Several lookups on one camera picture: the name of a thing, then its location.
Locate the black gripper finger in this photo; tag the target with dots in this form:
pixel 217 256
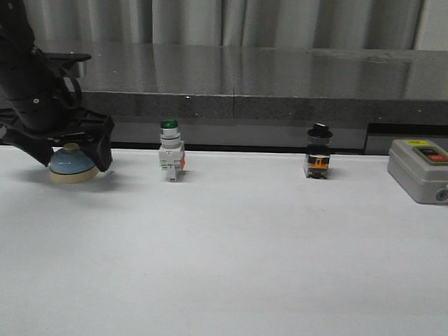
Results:
pixel 39 149
pixel 102 149

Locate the green pushbutton switch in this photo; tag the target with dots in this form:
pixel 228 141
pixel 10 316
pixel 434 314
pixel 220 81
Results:
pixel 171 152

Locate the grey curtain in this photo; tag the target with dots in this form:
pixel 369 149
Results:
pixel 336 24

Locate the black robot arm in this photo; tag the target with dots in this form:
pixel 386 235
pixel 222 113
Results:
pixel 45 97

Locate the black rotary selector switch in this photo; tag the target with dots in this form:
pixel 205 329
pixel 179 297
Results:
pixel 317 157

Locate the grey granite counter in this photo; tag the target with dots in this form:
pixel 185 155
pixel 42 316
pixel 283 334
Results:
pixel 265 98

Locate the grey on-off switch box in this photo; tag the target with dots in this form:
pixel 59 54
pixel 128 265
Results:
pixel 421 168

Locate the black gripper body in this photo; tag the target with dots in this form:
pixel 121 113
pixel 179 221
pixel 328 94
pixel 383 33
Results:
pixel 73 124

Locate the blue desk bell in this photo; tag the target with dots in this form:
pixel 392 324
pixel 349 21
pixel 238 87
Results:
pixel 70 165

